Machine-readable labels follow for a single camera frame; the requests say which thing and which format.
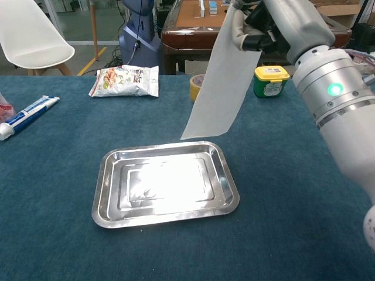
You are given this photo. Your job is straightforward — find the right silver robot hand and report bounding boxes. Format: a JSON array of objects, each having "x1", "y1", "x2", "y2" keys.
[{"x1": 230, "y1": 0, "x2": 336, "y2": 64}]

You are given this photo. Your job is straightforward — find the wooden post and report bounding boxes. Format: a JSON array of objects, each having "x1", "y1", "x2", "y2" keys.
[{"x1": 90, "y1": 0, "x2": 100, "y2": 61}]

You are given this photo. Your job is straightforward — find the green container yellow lid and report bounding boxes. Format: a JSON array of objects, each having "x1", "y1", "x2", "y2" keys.
[{"x1": 252, "y1": 66, "x2": 291, "y2": 99}]

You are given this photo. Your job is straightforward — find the white snack bag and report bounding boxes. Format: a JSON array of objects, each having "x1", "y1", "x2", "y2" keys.
[{"x1": 88, "y1": 65, "x2": 160, "y2": 98}]

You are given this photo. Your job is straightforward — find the brown mahjong table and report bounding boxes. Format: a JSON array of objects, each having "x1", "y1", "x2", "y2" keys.
[{"x1": 161, "y1": 0, "x2": 353, "y2": 76}]

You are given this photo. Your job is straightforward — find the white cloth sheet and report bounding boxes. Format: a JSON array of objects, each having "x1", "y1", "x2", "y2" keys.
[{"x1": 180, "y1": 0, "x2": 262, "y2": 141}]

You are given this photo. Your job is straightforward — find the rectangular steel tray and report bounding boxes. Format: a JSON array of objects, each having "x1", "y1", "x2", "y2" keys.
[{"x1": 91, "y1": 141, "x2": 240, "y2": 229}]

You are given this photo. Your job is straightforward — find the black floor cable bundle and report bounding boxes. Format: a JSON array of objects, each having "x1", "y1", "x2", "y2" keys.
[{"x1": 107, "y1": 43, "x2": 122, "y2": 68}]

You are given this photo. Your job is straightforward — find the cardboard box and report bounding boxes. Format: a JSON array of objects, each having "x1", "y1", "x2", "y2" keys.
[{"x1": 315, "y1": 0, "x2": 361, "y2": 17}]

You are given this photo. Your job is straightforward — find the yellow tape roll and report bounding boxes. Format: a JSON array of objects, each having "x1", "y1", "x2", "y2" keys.
[{"x1": 189, "y1": 74, "x2": 206, "y2": 102}]

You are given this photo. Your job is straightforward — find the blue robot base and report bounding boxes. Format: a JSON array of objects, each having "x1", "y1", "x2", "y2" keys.
[{"x1": 118, "y1": 0, "x2": 162, "y2": 73}]

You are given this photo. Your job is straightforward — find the white chair wooden legs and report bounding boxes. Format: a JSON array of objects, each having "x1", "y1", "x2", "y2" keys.
[{"x1": 0, "y1": 0, "x2": 76, "y2": 76}]

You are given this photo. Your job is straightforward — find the blue white toothpaste tube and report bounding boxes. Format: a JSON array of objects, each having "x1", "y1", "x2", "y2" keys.
[{"x1": 0, "y1": 95, "x2": 60, "y2": 142}]

